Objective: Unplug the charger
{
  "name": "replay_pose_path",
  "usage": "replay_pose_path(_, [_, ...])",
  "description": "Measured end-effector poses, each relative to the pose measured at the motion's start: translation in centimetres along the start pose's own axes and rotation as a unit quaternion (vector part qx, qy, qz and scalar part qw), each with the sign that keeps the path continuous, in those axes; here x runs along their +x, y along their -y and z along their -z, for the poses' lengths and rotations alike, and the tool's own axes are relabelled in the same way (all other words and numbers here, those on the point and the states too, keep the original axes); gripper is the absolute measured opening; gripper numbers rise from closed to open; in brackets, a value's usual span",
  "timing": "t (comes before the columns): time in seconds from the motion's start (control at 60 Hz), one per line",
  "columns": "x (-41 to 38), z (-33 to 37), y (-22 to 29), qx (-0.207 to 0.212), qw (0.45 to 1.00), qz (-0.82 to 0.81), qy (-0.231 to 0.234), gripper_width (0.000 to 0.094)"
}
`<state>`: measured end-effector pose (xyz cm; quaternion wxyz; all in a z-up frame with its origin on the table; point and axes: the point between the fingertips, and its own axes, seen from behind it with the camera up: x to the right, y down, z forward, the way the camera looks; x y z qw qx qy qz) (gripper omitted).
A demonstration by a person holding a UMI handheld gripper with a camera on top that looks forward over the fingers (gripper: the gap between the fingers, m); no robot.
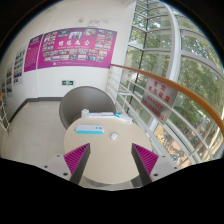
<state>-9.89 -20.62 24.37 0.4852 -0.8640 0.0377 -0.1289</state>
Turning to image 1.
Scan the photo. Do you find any metal danger sign, red text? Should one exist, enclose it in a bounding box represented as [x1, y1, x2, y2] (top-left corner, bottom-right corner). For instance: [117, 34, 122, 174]
[141, 77, 179, 125]

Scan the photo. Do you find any white photo poster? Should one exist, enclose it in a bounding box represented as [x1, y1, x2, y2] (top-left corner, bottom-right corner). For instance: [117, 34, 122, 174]
[13, 46, 28, 86]
[5, 64, 14, 98]

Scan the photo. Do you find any short white railing, orange handrail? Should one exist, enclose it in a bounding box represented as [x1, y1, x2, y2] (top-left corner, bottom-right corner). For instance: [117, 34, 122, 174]
[0, 92, 11, 134]

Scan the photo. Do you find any narrow magenta text poster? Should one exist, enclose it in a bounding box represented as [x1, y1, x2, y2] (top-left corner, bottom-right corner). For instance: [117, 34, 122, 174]
[23, 33, 44, 73]

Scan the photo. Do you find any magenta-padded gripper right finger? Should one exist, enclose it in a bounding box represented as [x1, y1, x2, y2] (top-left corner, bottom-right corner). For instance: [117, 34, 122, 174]
[130, 143, 183, 186]

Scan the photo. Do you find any grey tub chair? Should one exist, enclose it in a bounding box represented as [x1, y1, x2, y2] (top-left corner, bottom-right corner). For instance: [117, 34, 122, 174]
[58, 85, 117, 129]

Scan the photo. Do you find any large magenta photo poster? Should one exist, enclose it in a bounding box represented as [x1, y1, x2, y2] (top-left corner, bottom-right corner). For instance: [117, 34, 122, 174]
[36, 27, 118, 70]

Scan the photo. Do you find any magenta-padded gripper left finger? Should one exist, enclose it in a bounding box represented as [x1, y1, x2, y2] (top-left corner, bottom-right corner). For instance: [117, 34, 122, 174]
[43, 142, 92, 186]

